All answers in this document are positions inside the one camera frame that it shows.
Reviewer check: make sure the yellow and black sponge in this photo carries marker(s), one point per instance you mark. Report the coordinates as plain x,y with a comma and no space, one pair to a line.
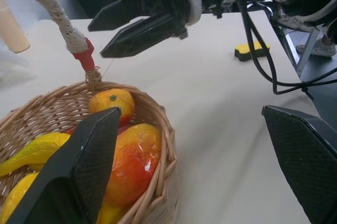
250,50

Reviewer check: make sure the white sneaker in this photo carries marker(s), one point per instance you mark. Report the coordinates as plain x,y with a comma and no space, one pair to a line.
292,22
319,48

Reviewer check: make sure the grey metal table frame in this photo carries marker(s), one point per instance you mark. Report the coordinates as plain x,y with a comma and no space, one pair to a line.
305,50

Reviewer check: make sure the yellow lemon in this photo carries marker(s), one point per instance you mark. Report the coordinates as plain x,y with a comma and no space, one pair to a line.
17,195

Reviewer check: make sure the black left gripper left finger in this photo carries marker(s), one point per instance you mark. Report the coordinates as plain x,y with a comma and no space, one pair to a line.
79,171

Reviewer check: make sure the small orange yellow mango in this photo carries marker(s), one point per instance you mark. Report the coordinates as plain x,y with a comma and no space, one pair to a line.
111,101

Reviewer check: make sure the beige cylindrical bottle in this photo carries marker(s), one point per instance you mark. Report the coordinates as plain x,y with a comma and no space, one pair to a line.
10,29

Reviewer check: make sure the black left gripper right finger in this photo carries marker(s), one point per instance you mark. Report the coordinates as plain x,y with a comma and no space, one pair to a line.
305,160

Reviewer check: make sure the yellow banana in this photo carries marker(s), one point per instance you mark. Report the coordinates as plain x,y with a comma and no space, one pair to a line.
34,153

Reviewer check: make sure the large red yellow mango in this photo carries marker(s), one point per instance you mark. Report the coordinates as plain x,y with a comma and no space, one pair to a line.
134,163

